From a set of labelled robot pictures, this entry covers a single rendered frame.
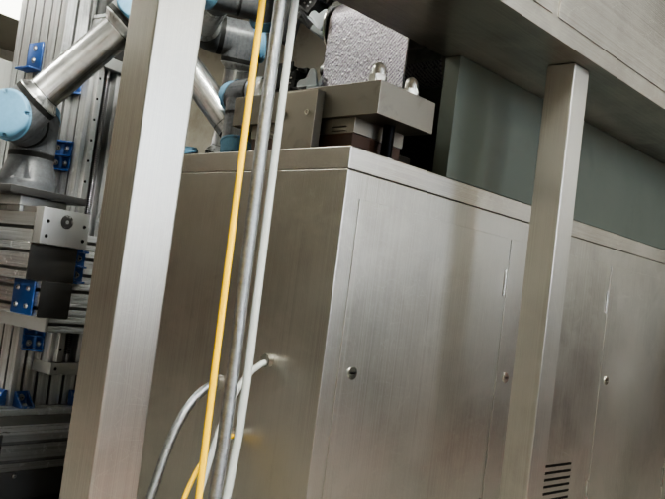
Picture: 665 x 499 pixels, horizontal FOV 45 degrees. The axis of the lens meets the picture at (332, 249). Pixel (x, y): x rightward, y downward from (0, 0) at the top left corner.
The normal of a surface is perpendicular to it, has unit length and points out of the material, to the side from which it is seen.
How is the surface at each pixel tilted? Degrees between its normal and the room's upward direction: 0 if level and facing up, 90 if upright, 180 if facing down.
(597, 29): 90
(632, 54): 90
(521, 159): 90
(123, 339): 90
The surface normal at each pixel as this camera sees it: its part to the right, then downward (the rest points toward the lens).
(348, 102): -0.69, -0.13
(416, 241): 0.72, 0.05
